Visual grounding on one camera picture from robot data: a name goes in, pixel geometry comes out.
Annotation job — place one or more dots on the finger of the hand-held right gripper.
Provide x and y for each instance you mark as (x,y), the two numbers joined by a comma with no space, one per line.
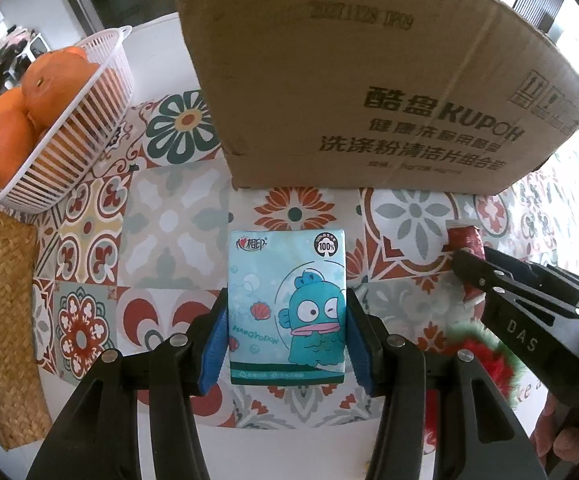
(489,277)
(549,272)

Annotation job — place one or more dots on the white plastic fruit basket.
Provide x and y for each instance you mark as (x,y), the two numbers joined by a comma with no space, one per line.
(84,130)

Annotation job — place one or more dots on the orange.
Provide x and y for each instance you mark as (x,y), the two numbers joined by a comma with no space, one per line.
(57,85)
(69,51)
(7,145)

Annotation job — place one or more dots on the black white cube shelf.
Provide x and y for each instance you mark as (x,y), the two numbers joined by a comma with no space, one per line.
(32,45)

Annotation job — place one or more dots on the brown cardboard box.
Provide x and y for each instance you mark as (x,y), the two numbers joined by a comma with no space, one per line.
(369,75)

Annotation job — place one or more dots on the pink plush pile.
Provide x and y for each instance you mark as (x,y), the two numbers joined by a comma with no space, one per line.
(17,35)

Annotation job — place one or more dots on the person's right hand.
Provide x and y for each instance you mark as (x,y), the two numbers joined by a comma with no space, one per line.
(562,440)

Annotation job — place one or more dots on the yellow woven tray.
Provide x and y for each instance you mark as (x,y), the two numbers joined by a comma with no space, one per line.
(4,325)

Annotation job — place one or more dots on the teal cartoon tissue packet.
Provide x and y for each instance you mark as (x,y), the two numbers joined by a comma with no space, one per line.
(284,305)

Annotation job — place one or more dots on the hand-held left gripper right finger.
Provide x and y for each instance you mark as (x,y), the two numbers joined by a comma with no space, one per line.
(359,345)

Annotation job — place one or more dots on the red snack packet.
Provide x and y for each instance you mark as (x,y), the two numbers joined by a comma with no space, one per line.
(464,237)

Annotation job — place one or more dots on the red plush strawberry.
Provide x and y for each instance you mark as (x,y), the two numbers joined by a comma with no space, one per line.
(479,365)

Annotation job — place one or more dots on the patterned tile table runner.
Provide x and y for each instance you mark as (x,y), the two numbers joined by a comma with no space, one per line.
(169,220)

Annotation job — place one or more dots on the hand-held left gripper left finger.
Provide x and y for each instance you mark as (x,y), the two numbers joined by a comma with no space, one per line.
(214,350)

